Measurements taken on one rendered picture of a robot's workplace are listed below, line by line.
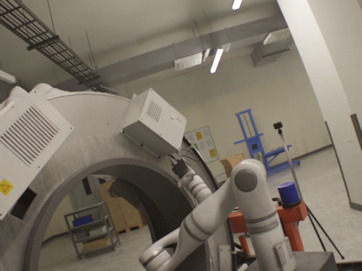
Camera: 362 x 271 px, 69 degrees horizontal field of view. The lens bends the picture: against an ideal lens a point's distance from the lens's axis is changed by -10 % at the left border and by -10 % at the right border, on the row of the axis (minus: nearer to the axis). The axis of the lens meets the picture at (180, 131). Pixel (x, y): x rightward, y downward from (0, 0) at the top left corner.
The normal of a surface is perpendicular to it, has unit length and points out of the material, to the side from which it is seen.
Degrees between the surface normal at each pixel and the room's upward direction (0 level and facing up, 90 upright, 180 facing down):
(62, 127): 90
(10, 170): 90
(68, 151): 90
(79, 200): 90
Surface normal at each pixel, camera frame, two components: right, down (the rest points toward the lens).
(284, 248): 0.61, -0.26
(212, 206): -0.11, -0.51
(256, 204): -0.34, 0.04
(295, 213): -0.61, 0.14
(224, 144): 0.00, -0.08
